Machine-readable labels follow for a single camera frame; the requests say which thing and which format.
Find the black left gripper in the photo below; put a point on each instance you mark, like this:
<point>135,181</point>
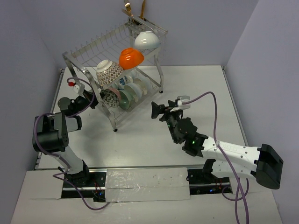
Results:
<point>92,97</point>

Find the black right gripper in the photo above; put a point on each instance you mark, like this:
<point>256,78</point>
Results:
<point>161,108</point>

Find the white bowl front stack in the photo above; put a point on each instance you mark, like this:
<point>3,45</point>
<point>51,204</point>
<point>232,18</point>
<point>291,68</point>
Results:
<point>144,85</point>

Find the white bowl orange stack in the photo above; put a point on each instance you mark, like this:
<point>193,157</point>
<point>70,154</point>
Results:
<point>134,90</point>

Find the mint bowl gold rim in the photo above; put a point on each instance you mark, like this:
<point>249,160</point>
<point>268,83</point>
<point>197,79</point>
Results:
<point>126,100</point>

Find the brown lattice pattern bowl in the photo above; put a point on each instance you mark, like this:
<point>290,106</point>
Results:
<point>108,71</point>

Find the blue floral bowl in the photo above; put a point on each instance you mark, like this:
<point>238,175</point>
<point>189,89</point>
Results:
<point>122,82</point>

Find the white orange bottom bowl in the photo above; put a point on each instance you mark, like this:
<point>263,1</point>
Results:
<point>130,58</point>

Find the white bowl brown pattern stack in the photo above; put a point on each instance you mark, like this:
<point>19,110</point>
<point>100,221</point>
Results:
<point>146,40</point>

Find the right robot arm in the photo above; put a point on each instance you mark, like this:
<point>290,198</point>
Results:
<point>222,159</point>

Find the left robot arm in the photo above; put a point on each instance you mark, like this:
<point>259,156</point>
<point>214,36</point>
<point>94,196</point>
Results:
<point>50,136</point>

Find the stainless steel dish rack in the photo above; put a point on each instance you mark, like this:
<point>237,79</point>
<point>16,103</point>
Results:
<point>83,64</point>

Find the taped white cover sheet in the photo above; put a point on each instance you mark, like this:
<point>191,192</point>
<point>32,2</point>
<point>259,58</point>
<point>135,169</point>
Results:
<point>147,184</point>

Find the perforated steel cutlery holder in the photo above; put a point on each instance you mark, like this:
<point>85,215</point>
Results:
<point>135,28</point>

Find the gold knife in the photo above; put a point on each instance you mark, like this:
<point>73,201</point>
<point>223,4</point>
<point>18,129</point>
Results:
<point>142,9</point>

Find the gold fork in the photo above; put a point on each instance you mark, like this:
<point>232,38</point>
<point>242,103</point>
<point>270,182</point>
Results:
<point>127,5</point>

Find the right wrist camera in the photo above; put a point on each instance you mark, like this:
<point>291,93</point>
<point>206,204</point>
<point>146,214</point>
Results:
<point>181,103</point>

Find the black mounting rail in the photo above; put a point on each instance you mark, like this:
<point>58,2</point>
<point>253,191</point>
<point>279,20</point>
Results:
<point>199,184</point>

